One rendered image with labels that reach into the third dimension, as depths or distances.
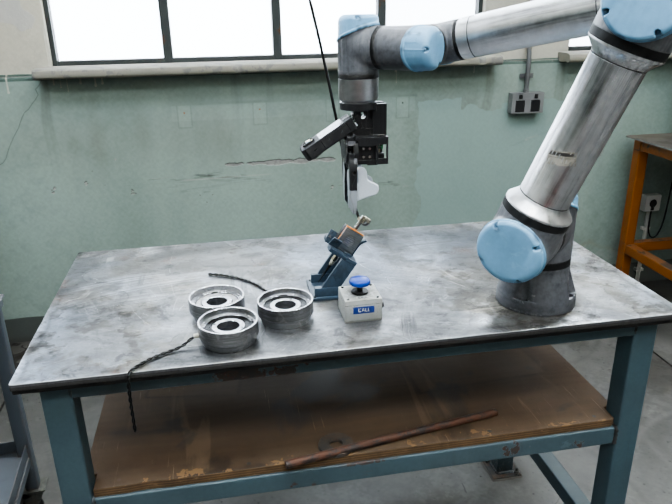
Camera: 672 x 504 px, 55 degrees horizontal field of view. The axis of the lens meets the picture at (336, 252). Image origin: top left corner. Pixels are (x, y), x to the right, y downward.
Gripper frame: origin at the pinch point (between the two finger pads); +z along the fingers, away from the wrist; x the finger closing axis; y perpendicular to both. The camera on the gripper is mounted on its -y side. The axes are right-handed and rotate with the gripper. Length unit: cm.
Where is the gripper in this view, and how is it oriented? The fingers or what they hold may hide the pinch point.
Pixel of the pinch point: (348, 204)
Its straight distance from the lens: 127.2
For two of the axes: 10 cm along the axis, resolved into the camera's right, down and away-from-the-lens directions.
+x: -1.4, -3.5, 9.3
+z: 0.2, 9.3, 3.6
